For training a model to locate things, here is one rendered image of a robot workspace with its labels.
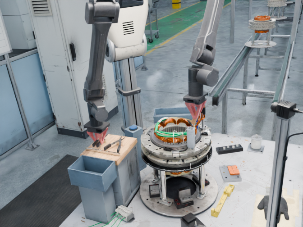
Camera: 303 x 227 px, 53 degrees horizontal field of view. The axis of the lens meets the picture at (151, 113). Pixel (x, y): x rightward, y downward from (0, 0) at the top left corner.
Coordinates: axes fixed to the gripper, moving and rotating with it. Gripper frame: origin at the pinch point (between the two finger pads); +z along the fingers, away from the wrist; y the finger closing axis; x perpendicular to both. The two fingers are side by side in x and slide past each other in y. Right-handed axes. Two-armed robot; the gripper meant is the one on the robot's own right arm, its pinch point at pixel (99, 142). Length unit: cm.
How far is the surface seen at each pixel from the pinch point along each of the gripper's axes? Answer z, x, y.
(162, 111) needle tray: 3.7, 47.0, 13.7
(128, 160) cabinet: 10.0, 3.8, 12.3
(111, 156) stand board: 3.0, -5.6, 9.0
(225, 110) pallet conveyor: 57, 179, 29
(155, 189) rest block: 25.1, 5.2, 24.4
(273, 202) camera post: 6, -10, 75
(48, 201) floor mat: 108, 57, -102
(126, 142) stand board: 2.6, 7.1, 10.2
